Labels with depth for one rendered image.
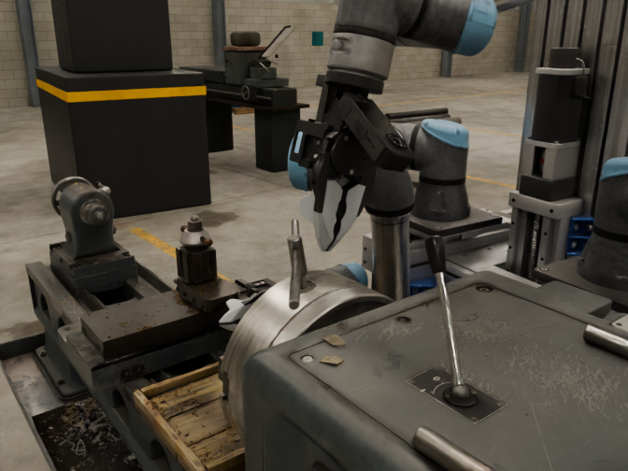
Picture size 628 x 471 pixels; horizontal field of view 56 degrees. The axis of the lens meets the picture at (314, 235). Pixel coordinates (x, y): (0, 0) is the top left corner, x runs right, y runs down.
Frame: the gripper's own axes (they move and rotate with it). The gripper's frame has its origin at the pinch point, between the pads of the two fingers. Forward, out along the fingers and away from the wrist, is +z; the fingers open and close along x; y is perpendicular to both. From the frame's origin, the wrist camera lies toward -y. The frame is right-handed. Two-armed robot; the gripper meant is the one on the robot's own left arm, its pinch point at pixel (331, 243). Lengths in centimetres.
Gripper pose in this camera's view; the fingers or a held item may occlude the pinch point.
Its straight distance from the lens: 73.0
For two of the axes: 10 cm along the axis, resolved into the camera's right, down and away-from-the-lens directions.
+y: -6.1, -2.6, 7.5
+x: -7.7, -0.6, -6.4
